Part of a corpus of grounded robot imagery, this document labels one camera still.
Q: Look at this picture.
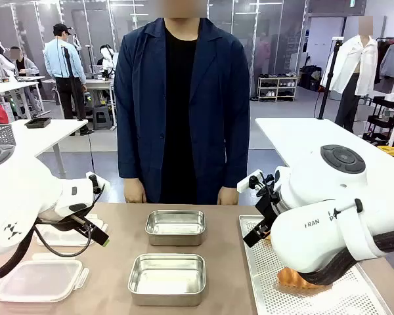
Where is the person's left forearm navy sleeve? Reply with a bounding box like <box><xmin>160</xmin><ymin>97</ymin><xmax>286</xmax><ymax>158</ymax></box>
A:
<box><xmin>223</xmin><ymin>137</ymin><xmax>251</xmax><ymax>190</ymax></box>

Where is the steel rectangular container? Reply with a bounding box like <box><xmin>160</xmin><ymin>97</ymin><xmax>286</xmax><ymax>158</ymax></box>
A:
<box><xmin>127</xmin><ymin>253</ymin><xmax>207</xmax><ymax>307</ymax></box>
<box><xmin>144</xmin><ymin>209</ymin><xmax>206</xmax><ymax>247</ymax></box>

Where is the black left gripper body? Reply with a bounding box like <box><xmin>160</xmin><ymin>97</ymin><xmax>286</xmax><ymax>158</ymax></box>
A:
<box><xmin>35</xmin><ymin>213</ymin><xmax>93</xmax><ymax>237</ymax></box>

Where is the man in light-blue shirt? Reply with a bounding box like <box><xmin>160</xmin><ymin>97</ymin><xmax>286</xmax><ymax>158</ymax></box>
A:
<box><xmin>43</xmin><ymin>22</ymin><xmax>95</xmax><ymax>137</ymax></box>

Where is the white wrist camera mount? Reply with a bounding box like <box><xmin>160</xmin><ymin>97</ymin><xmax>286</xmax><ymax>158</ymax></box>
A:
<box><xmin>85</xmin><ymin>170</ymin><xmax>111</xmax><ymax>195</ymax></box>
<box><xmin>236</xmin><ymin>169</ymin><xmax>265</xmax><ymax>194</ymax></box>

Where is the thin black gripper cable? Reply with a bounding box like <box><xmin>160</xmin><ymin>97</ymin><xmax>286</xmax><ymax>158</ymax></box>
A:
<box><xmin>32</xmin><ymin>224</ymin><xmax>97</xmax><ymax>259</ymax></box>

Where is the black arm cable sleeve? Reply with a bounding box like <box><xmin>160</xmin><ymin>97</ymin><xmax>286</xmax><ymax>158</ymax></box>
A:
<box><xmin>301</xmin><ymin>226</ymin><xmax>394</xmax><ymax>287</ymax></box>
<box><xmin>0</xmin><ymin>222</ymin><xmax>37</xmax><ymax>287</ymax></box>

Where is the seated person grey top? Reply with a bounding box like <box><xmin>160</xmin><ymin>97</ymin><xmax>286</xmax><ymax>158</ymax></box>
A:
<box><xmin>9</xmin><ymin>45</ymin><xmax>43</xmax><ymax>114</ymax></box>

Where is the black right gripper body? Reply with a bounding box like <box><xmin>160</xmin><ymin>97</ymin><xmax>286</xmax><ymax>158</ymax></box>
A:
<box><xmin>254</xmin><ymin>182</ymin><xmax>285</xmax><ymax>228</ymax></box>

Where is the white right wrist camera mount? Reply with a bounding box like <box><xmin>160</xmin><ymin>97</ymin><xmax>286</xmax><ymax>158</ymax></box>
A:
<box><xmin>236</xmin><ymin>169</ymin><xmax>265</xmax><ymax>194</ymax></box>

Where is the clothes rack with garments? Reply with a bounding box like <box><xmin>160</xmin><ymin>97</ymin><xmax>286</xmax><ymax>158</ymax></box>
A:
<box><xmin>375</xmin><ymin>37</ymin><xmax>394</xmax><ymax>95</ymax></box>

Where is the black left arm cable sleeve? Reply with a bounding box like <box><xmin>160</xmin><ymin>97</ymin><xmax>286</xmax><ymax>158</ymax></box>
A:
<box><xmin>0</xmin><ymin>222</ymin><xmax>37</xmax><ymax>287</ymax></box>

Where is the white shoe rack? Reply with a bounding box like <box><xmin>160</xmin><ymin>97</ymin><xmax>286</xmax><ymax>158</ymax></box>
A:
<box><xmin>257</xmin><ymin>75</ymin><xmax>299</xmax><ymax>103</ymax></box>

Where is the perforated metal tray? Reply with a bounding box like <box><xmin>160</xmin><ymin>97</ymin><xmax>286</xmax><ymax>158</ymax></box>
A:
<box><xmin>238</xmin><ymin>215</ymin><xmax>394</xmax><ymax>315</ymax></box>

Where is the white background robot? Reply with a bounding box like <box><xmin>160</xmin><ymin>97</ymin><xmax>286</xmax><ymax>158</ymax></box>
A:
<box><xmin>98</xmin><ymin>43</ymin><xmax>120</xmax><ymax>80</ymax></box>

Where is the small black plastic tray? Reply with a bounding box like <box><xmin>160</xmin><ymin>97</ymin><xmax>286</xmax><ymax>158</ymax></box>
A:
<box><xmin>24</xmin><ymin>117</ymin><xmax>53</xmax><ymax>129</ymax></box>

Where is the person's left hand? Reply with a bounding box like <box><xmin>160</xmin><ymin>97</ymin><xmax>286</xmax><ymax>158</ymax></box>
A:
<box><xmin>217</xmin><ymin>186</ymin><xmax>240</xmax><ymax>206</ymax></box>

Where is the clear plastic lid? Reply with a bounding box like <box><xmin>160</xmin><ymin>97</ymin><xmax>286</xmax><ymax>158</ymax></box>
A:
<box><xmin>34</xmin><ymin>213</ymin><xmax>108</xmax><ymax>247</ymax></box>
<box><xmin>0</xmin><ymin>252</ymin><xmax>91</xmax><ymax>304</ymax></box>

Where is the mannequin with white shirt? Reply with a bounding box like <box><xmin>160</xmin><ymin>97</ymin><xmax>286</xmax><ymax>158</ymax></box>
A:
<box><xmin>320</xmin><ymin>15</ymin><xmax>379</xmax><ymax>134</ymax></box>

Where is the person's right hand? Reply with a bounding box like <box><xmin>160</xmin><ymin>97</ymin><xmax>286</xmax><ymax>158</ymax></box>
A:
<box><xmin>123</xmin><ymin>178</ymin><xmax>148</xmax><ymax>205</ymax></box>

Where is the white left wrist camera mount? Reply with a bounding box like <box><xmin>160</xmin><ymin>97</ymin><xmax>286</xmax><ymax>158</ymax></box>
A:
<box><xmin>85</xmin><ymin>170</ymin><xmax>111</xmax><ymax>195</ymax></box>

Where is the person's right forearm navy sleeve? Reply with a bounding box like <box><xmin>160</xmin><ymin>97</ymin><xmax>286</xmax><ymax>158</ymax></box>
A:
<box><xmin>116</xmin><ymin>131</ymin><xmax>142</xmax><ymax>181</ymax></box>

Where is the white work desk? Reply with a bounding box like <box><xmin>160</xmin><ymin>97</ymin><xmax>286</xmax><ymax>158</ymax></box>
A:
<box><xmin>0</xmin><ymin>75</ymin><xmax>47</xmax><ymax>121</ymax></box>

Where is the white table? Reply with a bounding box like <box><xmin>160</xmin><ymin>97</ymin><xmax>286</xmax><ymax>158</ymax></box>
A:
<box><xmin>10</xmin><ymin>118</ymin><xmax>89</xmax><ymax>180</ymax></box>
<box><xmin>255</xmin><ymin>117</ymin><xmax>394</xmax><ymax>206</ymax></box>

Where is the black right arm cable sleeve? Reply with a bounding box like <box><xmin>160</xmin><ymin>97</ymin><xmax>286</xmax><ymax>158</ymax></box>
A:
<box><xmin>301</xmin><ymin>226</ymin><xmax>394</xmax><ymax>287</ymax></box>

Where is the grey step stool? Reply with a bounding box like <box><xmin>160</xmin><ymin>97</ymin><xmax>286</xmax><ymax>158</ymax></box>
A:
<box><xmin>91</xmin><ymin>106</ymin><xmax>113</xmax><ymax>131</ymax></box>

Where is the black trolley cart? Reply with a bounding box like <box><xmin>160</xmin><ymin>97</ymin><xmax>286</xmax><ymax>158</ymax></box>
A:
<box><xmin>362</xmin><ymin>94</ymin><xmax>394</xmax><ymax>146</ymax></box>

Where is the person torso navy jacket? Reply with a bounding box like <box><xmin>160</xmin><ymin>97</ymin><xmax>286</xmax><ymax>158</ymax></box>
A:
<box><xmin>114</xmin><ymin>12</ymin><xmax>252</xmax><ymax>205</ymax></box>

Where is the black tripod stand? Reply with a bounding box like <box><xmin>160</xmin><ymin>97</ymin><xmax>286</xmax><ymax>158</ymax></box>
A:
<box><xmin>317</xmin><ymin>37</ymin><xmax>345</xmax><ymax>121</ymax></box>
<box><xmin>60</xmin><ymin>45</ymin><xmax>87</xmax><ymax>121</ymax></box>

